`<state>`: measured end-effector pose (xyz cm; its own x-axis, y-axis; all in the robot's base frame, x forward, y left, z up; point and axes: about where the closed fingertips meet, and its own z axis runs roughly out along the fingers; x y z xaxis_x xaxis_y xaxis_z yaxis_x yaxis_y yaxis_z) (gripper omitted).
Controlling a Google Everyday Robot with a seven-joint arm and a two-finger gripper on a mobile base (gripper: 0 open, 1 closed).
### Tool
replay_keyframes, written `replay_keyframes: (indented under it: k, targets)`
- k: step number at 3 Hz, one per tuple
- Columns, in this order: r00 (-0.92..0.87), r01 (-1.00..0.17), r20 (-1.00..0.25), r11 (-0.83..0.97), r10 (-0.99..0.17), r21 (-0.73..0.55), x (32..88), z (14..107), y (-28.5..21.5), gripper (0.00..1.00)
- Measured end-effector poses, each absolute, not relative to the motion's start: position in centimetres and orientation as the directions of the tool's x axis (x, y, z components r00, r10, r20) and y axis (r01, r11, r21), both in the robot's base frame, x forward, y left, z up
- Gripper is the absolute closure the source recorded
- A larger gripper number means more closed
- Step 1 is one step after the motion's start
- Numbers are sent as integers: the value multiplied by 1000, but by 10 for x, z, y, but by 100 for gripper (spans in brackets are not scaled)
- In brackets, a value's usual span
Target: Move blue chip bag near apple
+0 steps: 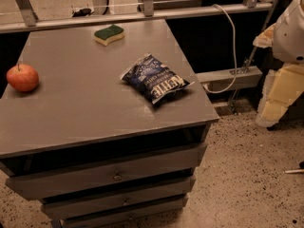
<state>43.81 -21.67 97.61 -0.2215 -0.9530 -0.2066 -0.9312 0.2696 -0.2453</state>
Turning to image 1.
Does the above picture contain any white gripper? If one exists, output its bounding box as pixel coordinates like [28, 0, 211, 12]
[253, 0, 304, 127]

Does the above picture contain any blue chip bag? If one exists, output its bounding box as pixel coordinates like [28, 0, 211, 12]
[121, 53, 192, 105]

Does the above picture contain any red apple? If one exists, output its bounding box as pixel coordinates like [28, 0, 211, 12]
[6, 64, 39, 92]

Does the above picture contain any white stick on floor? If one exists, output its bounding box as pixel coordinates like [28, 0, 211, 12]
[283, 169, 304, 174]

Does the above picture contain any middle grey drawer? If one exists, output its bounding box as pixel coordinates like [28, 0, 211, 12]
[42, 176, 196, 219]

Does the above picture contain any grey drawer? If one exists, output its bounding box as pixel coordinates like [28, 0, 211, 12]
[63, 194, 188, 228]
[6, 143, 206, 200]
[42, 176, 196, 219]

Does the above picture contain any green yellow sponge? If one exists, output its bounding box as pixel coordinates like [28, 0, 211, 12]
[94, 25, 124, 46]

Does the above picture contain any grey drawer cabinet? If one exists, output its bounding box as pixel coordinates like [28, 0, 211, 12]
[0, 19, 220, 228]

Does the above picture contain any bottom grey drawer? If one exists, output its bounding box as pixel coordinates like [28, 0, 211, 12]
[63, 194, 188, 228]

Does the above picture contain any top grey drawer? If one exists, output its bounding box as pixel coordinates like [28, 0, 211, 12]
[6, 143, 206, 200]

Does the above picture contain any white cable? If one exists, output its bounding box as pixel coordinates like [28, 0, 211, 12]
[202, 3, 238, 95]

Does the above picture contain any grey metal rail frame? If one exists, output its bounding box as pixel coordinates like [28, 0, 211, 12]
[0, 0, 279, 33]

